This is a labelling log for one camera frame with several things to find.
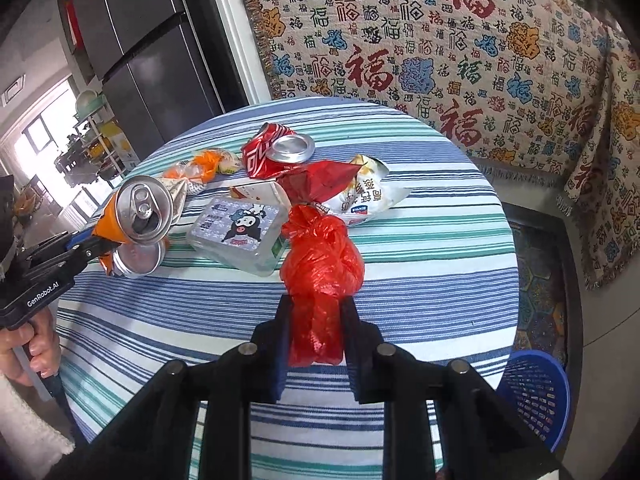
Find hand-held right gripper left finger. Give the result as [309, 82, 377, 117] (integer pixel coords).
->
[55, 294, 293, 480]

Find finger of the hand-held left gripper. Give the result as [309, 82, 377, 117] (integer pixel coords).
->
[20, 229, 101, 261]
[30, 237, 122, 278]

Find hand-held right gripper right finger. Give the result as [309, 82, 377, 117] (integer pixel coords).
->
[340, 296, 571, 480]

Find crushed orange soda can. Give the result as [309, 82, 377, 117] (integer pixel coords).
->
[95, 175, 175, 279]

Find red plastic bag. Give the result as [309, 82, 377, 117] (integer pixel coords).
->
[280, 204, 366, 368]

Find orange and white wrapper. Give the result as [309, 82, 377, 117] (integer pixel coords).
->
[162, 152, 223, 211]

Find long red snack packet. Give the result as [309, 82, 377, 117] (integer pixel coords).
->
[276, 160, 362, 206]

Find blue plastic basket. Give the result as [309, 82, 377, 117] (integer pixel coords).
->
[497, 350, 571, 453]

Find person's left forearm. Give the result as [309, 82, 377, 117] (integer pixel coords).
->
[0, 374, 76, 466]

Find person's left hand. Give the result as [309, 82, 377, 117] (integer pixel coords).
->
[0, 305, 63, 387]

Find striped tablecloth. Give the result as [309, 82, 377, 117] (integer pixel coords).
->
[52, 97, 518, 476]

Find white shelf rack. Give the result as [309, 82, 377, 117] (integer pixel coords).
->
[74, 89, 142, 182]

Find clear box with cartoon label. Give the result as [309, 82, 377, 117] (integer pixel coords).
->
[186, 196, 291, 277]

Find beige snack packet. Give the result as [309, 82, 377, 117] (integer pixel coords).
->
[212, 149, 244, 176]

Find white snack bag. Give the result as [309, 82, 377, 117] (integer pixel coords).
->
[320, 154, 413, 228]

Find small white carton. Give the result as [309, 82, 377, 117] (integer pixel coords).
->
[230, 180, 291, 209]

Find crushed red soda can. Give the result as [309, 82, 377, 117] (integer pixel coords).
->
[241, 122, 316, 181]

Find dark grey refrigerator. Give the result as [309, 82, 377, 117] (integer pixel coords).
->
[57, 0, 243, 147]

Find patterned floor rug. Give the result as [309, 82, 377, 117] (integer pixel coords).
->
[505, 204, 582, 367]

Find printed blanket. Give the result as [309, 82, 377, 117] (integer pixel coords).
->
[237, 0, 618, 186]
[564, 25, 640, 292]

